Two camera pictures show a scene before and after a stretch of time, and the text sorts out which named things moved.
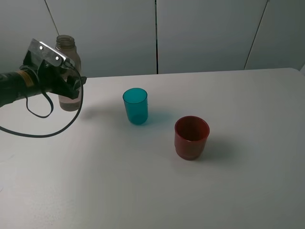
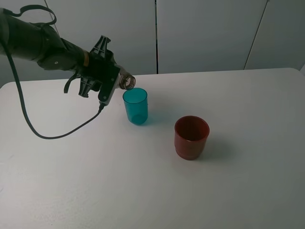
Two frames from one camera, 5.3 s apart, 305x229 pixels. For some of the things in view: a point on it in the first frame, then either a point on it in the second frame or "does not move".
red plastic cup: (191, 133) does not move
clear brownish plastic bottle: (66, 46) to (127, 81)
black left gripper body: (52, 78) to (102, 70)
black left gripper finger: (72, 87) to (87, 84)
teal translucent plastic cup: (136, 101) does not move
